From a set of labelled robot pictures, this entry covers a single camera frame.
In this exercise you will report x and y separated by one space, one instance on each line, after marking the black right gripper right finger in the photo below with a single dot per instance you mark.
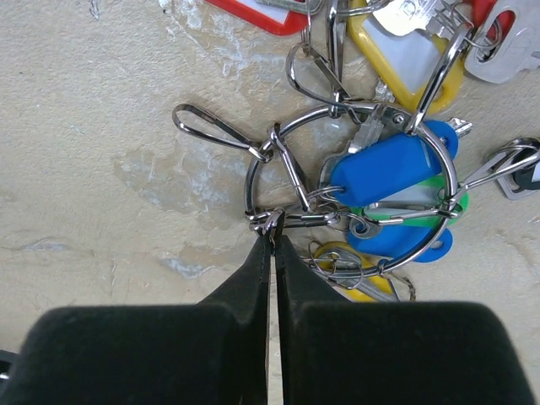
335 351

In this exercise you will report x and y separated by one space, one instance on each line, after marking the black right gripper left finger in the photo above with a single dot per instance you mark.
211 352

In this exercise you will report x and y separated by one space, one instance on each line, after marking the yellow key tag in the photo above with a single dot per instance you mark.
405 63
344 269

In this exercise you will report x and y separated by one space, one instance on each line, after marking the small blue key tag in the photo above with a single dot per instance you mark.
394 241

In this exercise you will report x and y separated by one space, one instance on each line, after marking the large blue key tag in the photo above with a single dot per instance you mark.
383 169

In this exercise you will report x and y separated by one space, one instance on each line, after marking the green key tag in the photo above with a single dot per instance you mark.
412 205

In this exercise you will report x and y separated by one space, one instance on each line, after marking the large metal keyring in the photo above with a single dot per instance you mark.
416 128

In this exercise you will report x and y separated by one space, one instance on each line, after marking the small silver key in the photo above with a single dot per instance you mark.
431 17

